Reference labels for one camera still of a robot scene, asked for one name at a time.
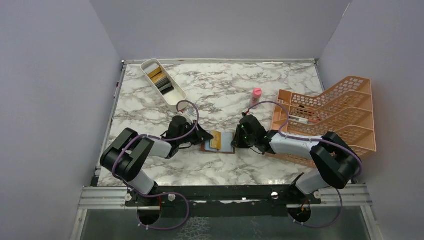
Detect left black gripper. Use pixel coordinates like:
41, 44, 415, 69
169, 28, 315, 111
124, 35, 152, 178
177, 119, 214, 145

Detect brown leather card holder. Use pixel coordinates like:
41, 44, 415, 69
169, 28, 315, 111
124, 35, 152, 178
200, 130, 236, 154

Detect yellow gold credit card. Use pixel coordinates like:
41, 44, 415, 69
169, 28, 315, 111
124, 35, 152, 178
209, 130, 222, 150

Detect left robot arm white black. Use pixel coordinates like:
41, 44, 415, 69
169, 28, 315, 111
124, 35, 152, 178
100, 115, 214, 206

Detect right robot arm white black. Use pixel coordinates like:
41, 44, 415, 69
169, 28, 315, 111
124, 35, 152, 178
231, 115, 363, 204

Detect stack of credit cards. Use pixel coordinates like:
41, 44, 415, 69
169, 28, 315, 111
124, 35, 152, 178
144, 63, 175, 95

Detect pink small bottle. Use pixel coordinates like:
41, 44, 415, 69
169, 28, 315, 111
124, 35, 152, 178
250, 88, 263, 108

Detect white oblong plastic tray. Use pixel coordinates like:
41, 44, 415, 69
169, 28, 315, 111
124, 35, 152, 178
140, 59, 188, 113

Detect orange plastic file organizer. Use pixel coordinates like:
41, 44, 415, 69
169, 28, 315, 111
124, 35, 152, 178
270, 76, 377, 159

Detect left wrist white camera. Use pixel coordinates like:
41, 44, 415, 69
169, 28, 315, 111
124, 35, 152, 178
179, 111, 196, 125

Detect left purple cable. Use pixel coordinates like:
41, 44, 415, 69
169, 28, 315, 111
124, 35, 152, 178
111, 100, 201, 231

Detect purple cable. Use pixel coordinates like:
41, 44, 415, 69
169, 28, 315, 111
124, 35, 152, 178
241, 100, 364, 180
111, 100, 201, 231

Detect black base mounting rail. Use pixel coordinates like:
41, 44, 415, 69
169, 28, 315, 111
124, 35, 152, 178
125, 183, 321, 227

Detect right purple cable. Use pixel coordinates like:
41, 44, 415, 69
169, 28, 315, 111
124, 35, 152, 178
241, 100, 364, 180

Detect aluminium table frame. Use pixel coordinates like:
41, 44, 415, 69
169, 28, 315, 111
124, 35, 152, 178
72, 59, 383, 240

